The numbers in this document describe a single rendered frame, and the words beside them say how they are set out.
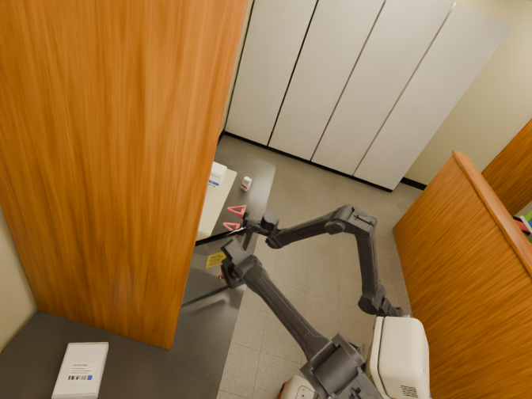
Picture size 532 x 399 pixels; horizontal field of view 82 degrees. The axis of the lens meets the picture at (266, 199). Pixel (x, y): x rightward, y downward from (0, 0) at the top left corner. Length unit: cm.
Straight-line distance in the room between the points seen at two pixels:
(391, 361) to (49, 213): 101
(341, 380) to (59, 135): 72
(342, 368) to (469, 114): 437
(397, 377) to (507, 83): 417
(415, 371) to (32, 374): 115
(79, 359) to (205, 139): 90
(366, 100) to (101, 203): 346
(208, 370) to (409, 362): 68
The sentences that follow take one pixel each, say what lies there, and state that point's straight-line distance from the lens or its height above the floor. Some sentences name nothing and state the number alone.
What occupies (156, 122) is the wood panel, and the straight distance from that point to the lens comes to 60.
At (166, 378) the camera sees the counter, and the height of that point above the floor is 94.
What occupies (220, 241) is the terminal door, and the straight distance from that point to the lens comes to 104.
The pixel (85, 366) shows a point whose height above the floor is 98.
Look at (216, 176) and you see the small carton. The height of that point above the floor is 156.
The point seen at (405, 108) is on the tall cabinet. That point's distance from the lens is 405.
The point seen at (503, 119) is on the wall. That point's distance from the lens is 502.
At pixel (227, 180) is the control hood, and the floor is 151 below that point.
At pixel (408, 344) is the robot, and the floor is 138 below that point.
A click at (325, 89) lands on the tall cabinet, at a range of 386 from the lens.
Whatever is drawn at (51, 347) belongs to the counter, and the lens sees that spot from 134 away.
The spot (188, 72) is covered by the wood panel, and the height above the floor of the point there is 195.
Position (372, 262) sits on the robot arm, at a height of 143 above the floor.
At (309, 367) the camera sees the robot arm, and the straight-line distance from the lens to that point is 70.
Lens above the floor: 214
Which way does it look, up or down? 39 degrees down
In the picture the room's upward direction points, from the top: 21 degrees clockwise
